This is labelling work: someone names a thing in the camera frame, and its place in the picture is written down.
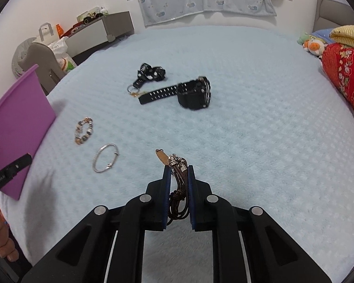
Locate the purple plastic tub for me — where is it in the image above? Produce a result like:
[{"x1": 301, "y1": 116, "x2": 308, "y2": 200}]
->
[{"x1": 0, "y1": 63, "x2": 57, "y2": 201}]

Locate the grey upholstered headboard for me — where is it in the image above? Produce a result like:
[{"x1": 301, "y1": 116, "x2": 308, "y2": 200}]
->
[{"x1": 313, "y1": 0, "x2": 354, "y2": 32}]

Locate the white plastic bag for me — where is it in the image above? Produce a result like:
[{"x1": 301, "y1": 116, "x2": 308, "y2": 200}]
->
[{"x1": 48, "y1": 37, "x2": 77, "y2": 74}]

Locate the person's left hand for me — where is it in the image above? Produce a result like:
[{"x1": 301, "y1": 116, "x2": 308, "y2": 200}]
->
[{"x1": 0, "y1": 214, "x2": 19, "y2": 262}]

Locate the white tote bag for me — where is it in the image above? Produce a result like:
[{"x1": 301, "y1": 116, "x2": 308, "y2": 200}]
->
[{"x1": 36, "y1": 22, "x2": 59, "y2": 45}]

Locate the yellow folded blanket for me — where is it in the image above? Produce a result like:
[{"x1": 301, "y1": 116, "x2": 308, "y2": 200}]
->
[{"x1": 329, "y1": 25, "x2": 354, "y2": 48}]

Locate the black wrist watch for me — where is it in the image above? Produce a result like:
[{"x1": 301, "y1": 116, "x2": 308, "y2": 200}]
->
[{"x1": 139, "y1": 76, "x2": 211, "y2": 111}]

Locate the small plush toy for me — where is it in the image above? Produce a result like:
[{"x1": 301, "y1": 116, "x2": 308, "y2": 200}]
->
[{"x1": 297, "y1": 33, "x2": 328, "y2": 57}]

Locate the grey chair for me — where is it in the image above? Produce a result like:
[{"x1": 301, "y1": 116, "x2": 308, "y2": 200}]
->
[{"x1": 18, "y1": 42, "x2": 66, "y2": 95}]

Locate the red floral quilt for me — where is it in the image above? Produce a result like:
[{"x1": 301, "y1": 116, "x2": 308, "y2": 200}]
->
[{"x1": 322, "y1": 43, "x2": 354, "y2": 110}]

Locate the multicolour beaded bracelet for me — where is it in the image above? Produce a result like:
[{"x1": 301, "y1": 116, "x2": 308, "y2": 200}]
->
[{"x1": 74, "y1": 116, "x2": 95, "y2": 146}]

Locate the blue patterned window blanket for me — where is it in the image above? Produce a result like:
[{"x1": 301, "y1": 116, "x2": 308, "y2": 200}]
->
[{"x1": 138, "y1": 0, "x2": 277, "y2": 26}]

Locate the brown leather cord bracelet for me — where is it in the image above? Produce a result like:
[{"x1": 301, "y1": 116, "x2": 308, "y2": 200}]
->
[{"x1": 155, "y1": 148, "x2": 191, "y2": 220}]

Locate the grey desk drawer unit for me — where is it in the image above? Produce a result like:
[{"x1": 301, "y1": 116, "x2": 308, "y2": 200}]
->
[{"x1": 66, "y1": 12, "x2": 134, "y2": 58}]

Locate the toy truck on desk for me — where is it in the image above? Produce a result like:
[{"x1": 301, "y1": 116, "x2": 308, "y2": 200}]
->
[{"x1": 83, "y1": 12, "x2": 103, "y2": 25}]

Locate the blue pillow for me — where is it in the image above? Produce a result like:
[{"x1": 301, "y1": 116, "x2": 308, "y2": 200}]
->
[{"x1": 312, "y1": 28, "x2": 334, "y2": 44}]

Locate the grey garment on chair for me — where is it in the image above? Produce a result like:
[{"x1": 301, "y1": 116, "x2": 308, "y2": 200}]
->
[{"x1": 11, "y1": 37, "x2": 36, "y2": 79}]

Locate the black polka dot lanyard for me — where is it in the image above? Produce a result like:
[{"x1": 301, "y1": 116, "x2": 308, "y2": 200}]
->
[{"x1": 127, "y1": 62, "x2": 167, "y2": 97}]

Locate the silver bangle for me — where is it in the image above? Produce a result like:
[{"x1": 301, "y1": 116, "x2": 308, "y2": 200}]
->
[{"x1": 92, "y1": 143, "x2": 119, "y2": 173}]

